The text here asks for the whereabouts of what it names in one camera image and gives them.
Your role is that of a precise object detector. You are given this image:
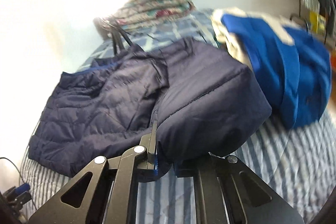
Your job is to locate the navy puffer jacket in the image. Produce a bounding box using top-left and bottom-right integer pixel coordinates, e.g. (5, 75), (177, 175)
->
(28, 37), (272, 177)

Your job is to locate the striped bed cover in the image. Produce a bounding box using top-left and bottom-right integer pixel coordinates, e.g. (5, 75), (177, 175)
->
(19, 108), (336, 224)

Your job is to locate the blue work jacket pile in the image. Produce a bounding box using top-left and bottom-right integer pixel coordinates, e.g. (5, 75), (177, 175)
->
(211, 7), (331, 129)

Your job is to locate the black tripod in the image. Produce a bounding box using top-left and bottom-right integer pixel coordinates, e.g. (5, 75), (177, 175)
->
(93, 0), (145, 57)

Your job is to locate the folded floral quilt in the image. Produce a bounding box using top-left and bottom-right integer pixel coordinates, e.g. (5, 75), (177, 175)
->
(99, 0), (195, 31)

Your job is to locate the yellow box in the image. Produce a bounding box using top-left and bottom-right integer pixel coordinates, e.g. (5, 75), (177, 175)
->
(309, 11), (326, 35)

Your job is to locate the ring light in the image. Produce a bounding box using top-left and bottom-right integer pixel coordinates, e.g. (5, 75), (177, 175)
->
(1, 0), (128, 72)

